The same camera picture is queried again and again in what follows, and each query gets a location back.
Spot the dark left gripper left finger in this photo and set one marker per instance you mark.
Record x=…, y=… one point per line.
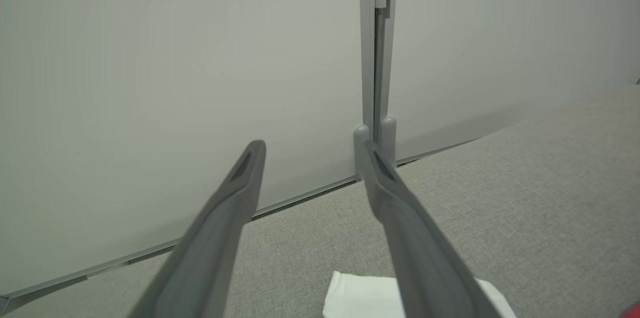
x=210, y=248

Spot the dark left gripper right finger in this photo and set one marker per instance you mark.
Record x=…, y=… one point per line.
x=420, y=258

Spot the red Bulls basketball jersey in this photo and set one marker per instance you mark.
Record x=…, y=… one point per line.
x=360, y=298

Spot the grey partition bottom rail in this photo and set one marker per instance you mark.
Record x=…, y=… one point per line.
x=100, y=269

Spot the grey metal partition post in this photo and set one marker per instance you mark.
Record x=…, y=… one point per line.
x=367, y=33

